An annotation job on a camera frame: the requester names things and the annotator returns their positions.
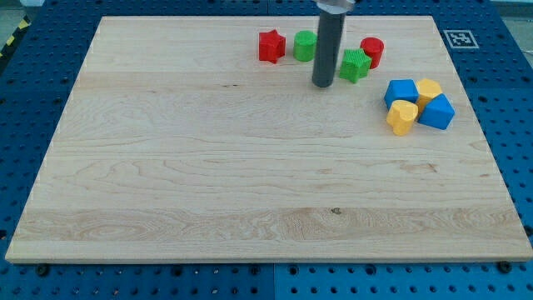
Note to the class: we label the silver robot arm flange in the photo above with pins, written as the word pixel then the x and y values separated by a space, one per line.
pixel 336 6

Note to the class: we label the red star block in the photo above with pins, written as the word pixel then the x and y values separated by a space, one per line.
pixel 271 46

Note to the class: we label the green star block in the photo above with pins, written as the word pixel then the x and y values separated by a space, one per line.
pixel 355 65

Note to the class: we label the light wooden board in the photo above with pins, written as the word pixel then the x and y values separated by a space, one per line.
pixel 178 145

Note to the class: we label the green cylinder block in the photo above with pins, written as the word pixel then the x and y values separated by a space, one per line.
pixel 304 46

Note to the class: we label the yellow heart block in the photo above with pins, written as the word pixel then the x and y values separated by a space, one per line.
pixel 401 116

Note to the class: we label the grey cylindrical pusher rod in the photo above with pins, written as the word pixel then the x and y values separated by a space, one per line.
pixel 329 33

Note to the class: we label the blue cube block left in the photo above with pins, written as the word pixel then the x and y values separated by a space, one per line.
pixel 401 89

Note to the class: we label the blue cube block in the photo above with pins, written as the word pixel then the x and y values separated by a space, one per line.
pixel 401 89
pixel 438 113

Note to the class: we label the red cylinder block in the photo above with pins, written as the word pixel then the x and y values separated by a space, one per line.
pixel 373 47

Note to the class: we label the yellow hexagon block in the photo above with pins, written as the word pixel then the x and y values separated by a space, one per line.
pixel 428 89

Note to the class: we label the blue cube block right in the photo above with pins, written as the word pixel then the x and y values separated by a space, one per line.
pixel 438 113

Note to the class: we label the white fiducial marker tag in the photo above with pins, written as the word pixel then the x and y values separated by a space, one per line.
pixel 461 39

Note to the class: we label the black bolt left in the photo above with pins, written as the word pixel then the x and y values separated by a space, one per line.
pixel 42 270

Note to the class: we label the black bolt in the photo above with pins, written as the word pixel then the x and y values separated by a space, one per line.
pixel 42 270
pixel 504 267

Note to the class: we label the black bolt right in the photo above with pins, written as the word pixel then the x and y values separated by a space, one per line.
pixel 504 267

